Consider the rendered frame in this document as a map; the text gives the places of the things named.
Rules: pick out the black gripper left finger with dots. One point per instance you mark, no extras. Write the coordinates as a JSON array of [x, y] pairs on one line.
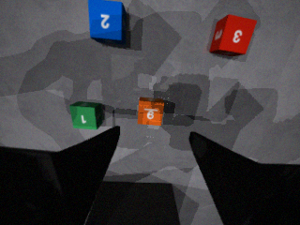
[[75, 174]]

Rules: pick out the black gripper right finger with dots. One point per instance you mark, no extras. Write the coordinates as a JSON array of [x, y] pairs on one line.
[[239, 186]]

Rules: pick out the green block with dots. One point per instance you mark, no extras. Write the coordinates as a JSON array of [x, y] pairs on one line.
[[86, 115]]

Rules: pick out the orange block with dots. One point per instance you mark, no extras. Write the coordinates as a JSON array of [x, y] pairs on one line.
[[150, 111]]

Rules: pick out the red block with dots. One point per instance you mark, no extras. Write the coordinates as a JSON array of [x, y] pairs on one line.
[[232, 35]]

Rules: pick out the blue block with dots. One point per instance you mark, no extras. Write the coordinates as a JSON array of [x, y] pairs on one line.
[[108, 21]]

